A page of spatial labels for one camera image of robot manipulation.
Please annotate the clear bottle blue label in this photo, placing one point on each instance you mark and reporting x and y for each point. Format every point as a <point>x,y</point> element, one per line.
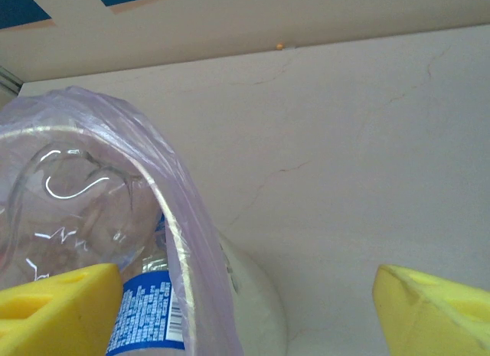
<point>145,314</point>

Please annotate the aluminium frame post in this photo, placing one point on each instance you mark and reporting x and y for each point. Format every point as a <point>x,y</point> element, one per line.
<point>7,80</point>

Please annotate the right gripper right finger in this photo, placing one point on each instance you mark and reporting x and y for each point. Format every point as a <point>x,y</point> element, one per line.
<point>440,317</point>

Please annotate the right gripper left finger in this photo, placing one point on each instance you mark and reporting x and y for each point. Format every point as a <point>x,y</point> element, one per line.
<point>57,314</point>

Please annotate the small orange bead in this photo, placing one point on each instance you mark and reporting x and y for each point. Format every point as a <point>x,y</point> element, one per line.
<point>279,46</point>

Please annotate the clear bottle red dotted label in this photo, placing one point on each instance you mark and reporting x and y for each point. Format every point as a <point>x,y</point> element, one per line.
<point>69,218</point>

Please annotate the white round plastic bin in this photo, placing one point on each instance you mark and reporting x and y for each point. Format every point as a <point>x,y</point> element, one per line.
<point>260,302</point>

